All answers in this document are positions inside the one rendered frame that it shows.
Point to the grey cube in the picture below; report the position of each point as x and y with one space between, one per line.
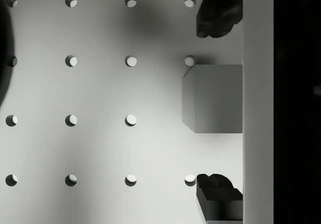
213 98

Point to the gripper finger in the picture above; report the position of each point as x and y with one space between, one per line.
220 13
220 201

